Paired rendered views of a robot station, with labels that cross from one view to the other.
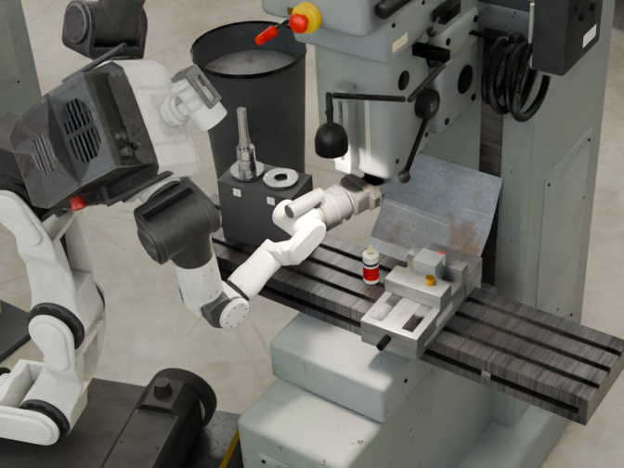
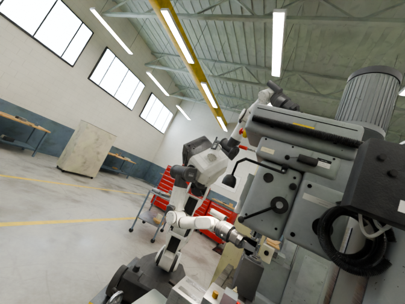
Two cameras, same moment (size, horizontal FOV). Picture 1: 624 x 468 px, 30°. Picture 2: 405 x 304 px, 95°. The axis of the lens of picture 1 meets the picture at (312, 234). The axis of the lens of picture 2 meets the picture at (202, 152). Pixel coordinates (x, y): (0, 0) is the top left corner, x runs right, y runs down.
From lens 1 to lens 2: 240 cm
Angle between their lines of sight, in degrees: 85
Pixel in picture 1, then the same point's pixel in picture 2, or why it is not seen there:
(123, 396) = not seen: hidden behind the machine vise
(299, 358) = not seen: hidden behind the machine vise
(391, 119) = (252, 189)
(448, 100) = (298, 222)
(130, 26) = (229, 146)
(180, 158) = (200, 163)
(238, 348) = not seen: outside the picture
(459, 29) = (324, 189)
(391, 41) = (261, 145)
